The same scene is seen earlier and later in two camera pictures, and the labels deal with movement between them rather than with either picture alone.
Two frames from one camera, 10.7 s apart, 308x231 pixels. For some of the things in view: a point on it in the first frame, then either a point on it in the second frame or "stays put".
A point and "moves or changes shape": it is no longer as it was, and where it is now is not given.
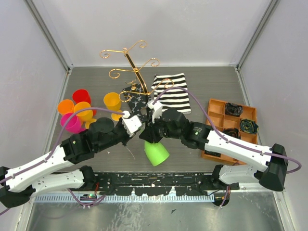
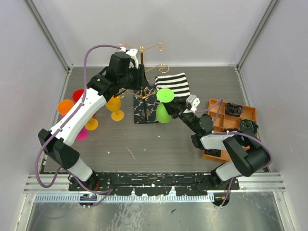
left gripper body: x=120 y=135 to x=134 y=80
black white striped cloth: x=171 y=91 stays put
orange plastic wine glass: x=65 y=106 stays put
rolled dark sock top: x=233 y=109 stays put
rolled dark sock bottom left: x=212 y=153 stays put
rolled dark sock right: x=248 y=125 stays put
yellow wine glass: x=113 y=103 stays put
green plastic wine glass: x=156 y=152 to x=164 y=95
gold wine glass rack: x=137 y=95 moves or changes shape
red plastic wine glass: x=82 y=95 stays put
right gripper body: x=159 y=130 to x=179 y=112
